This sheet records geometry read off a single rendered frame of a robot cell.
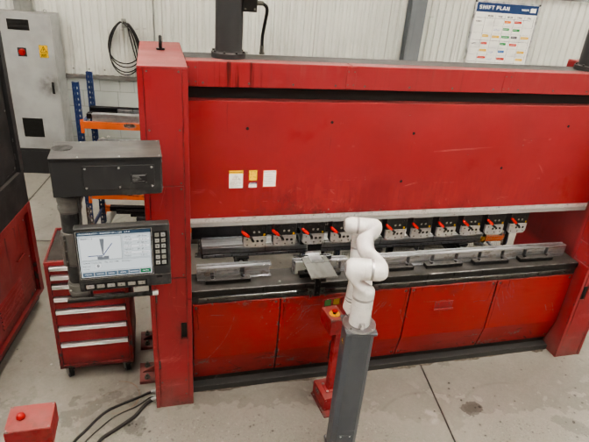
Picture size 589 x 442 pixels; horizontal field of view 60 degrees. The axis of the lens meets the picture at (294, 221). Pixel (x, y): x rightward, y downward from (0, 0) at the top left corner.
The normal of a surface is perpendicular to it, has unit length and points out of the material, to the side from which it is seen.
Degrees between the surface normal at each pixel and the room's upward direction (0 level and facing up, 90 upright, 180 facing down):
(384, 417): 0
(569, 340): 90
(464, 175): 90
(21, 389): 0
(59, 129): 90
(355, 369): 90
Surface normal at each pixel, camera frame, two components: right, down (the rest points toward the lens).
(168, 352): 0.24, 0.45
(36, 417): 0.07, -0.89
